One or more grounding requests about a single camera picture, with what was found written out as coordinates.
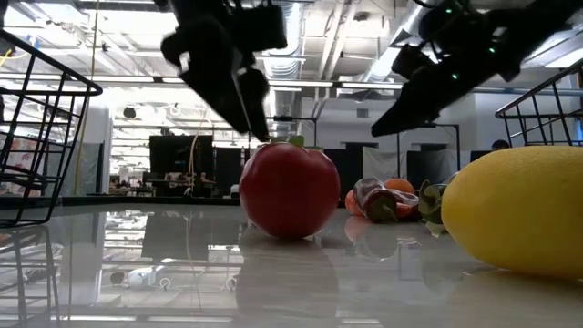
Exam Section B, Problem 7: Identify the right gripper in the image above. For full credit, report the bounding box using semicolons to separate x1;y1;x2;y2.
371;4;506;137

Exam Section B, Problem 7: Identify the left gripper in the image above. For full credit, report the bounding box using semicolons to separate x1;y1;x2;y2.
154;0;271;141

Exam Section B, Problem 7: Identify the orange fruit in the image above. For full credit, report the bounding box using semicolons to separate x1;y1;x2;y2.
384;178;416;196

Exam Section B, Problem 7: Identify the green cucumber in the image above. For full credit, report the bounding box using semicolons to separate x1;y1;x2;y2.
417;179;452;238

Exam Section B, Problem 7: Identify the dark red chili pepper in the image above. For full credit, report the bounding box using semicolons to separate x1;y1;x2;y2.
353;177;420;224

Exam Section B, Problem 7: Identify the red tomato green stem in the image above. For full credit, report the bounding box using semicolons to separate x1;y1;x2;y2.
239;135;342;241

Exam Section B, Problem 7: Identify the yellow lemon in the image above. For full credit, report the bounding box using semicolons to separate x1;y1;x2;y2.
440;145;583;280

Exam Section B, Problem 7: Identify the black cabinet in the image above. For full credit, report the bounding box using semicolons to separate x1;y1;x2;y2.
148;135;214;175

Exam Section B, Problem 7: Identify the black station frame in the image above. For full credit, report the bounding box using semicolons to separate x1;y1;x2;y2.
266;116;319;149
396;121;460;181

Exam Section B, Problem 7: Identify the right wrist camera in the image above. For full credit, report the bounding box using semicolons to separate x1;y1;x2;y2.
391;43;436;82

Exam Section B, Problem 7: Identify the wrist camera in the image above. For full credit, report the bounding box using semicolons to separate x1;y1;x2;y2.
230;3;289;52
391;43;436;82

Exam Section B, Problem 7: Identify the silver ventilation duct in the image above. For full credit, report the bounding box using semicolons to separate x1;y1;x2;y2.
261;0;305;138

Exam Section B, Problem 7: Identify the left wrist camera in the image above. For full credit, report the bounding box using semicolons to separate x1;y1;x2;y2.
230;3;289;52

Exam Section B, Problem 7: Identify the silver wire basket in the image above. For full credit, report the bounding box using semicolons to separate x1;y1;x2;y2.
495;57;583;148

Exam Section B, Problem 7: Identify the black metal table frame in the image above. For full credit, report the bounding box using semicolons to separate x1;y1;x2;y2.
0;194;242;209

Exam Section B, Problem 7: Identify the black wire basket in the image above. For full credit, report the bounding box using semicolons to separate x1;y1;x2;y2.
0;29;104;229

